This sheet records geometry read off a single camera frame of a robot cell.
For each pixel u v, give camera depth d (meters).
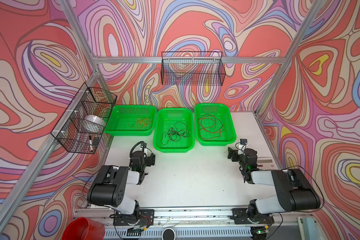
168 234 0.65
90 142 0.73
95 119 0.73
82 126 0.72
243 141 0.80
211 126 1.11
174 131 1.06
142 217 0.73
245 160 0.74
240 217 0.72
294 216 0.75
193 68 0.96
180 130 1.08
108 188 0.45
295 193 0.44
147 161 0.83
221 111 1.13
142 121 1.15
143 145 0.80
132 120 1.15
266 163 0.91
